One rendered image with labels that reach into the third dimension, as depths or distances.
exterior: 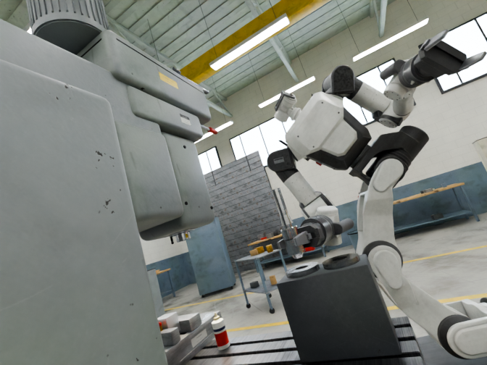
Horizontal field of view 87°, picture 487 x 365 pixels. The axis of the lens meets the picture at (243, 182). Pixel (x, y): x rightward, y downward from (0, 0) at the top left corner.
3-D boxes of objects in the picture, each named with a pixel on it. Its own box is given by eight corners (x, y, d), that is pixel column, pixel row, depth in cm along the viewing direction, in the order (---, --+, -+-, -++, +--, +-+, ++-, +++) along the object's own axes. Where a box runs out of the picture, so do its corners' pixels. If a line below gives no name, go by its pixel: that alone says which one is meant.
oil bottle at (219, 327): (222, 344, 86) (213, 310, 88) (232, 343, 84) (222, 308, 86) (216, 350, 82) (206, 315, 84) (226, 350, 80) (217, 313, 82)
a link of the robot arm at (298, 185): (311, 224, 119) (282, 186, 124) (334, 207, 116) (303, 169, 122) (311, 226, 107) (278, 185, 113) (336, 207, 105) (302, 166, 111)
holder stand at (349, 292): (309, 338, 71) (286, 266, 75) (394, 327, 63) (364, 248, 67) (301, 363, 60) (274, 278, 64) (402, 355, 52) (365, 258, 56)
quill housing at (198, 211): (176, 235, 98) (157, 159, 104) (220, 220, 90) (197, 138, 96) (136, 244, 81) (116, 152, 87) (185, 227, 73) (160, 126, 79)
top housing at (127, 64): (169, 145, 119) (161, 114, 122) (214, 120, 109) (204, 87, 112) (59, 118, 77) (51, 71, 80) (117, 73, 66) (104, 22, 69)
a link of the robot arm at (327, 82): (344, 103, 120) (319, 88, 120) (354, 86, 119) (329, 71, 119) (354, 97, 108) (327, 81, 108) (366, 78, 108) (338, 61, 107)
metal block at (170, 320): (168, 332, 90) (164, 313, 91) (180, 329, 88) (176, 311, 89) (157, 339, 85) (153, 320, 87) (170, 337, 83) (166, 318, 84)
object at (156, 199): (130, 237, 83) (114, 162, 87) (188, 214, 73) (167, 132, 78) (68, 248, 66) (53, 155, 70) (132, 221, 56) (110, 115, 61)
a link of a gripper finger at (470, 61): (486, 48, 61) (464, 59, 67) (478, 60, 61) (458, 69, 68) (492, 51, 61) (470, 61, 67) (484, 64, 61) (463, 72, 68)
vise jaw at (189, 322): (172, 328, 97) (169, 317, 98) (202, 323, 91) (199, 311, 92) (159, 336, 92) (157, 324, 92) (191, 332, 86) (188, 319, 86)
